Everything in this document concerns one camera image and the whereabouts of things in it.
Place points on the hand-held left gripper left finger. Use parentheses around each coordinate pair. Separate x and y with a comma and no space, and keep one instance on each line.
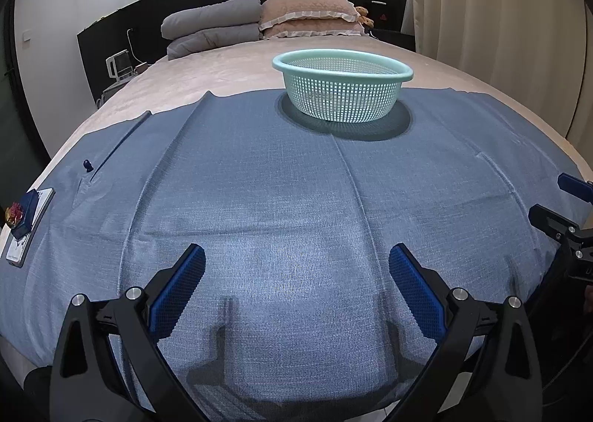
(178,297)

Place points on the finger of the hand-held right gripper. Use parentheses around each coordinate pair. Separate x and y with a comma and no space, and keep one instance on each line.
(551,220)
(574,186)

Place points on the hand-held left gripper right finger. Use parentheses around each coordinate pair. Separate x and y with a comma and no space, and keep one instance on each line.
(417,297)

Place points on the teal plastic mesh basket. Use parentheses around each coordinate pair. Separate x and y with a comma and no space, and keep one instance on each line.
(343,98)

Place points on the blue jewelry box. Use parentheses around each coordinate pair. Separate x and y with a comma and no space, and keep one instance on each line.
(28,206)

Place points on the blue cloth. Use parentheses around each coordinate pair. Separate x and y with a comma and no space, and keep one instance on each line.
(278,199)

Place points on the white card tray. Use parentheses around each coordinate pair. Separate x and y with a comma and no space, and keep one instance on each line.
(39,218)

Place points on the small dark blue stud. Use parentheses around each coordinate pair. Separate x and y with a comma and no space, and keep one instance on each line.
(87,165)

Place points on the beige curtain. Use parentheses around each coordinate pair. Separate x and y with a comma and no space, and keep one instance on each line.
(486,10)

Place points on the grey nightstand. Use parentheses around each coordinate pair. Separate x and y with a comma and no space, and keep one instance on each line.
(111,91)

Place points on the white cup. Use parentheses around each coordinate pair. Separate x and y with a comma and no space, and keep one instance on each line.
(140,67)

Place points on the black nightstand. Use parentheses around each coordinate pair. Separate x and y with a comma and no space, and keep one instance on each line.
(394,37)

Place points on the frosted glass door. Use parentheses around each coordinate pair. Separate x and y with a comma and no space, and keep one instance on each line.
(18,125)

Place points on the white electric kettle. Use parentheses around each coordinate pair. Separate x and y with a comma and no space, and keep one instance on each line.
(121,63)

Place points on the brown teddy bear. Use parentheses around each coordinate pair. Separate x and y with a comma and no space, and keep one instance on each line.
(363,14)

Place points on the folded grey duvet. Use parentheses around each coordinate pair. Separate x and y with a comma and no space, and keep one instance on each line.
(208,17)

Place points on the pink frilled pillow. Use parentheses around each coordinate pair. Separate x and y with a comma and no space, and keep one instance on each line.
(315,29)
(305,3)

